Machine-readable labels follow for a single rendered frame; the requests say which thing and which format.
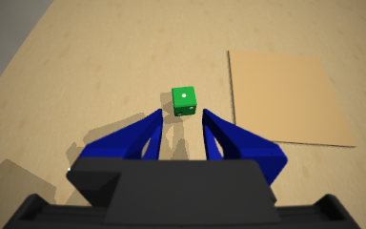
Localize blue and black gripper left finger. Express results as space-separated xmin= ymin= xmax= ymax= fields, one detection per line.
xmin=78 ymin=109 xmax=163 ymax=159

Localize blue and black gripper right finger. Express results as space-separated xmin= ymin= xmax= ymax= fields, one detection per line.
xmin=202 ymin=109 xmax=288 ymax=187

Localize tan flat mat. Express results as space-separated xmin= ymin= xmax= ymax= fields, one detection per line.
xmin=228 ymin=50 xmax=357 ymax=148

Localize green die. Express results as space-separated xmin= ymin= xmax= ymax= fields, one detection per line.
xmin=172 ymin=86 xmax=197 ymax=116

